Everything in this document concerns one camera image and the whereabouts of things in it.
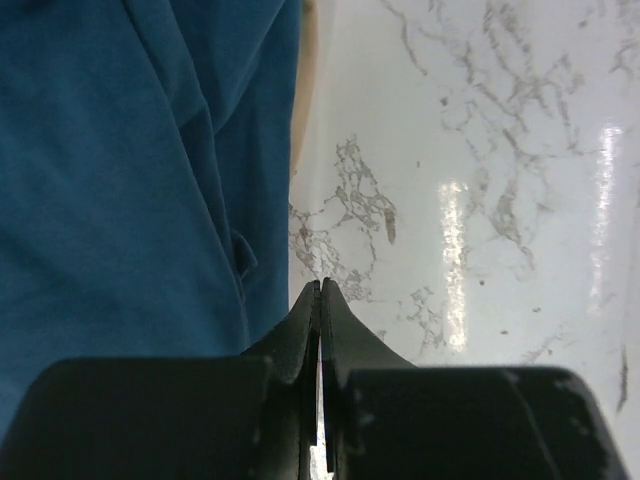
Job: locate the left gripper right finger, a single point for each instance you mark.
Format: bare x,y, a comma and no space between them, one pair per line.
386,418

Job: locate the blue t shirt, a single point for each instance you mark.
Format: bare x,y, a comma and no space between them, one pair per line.
145,168

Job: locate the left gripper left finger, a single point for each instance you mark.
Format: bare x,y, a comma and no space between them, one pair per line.
250,416

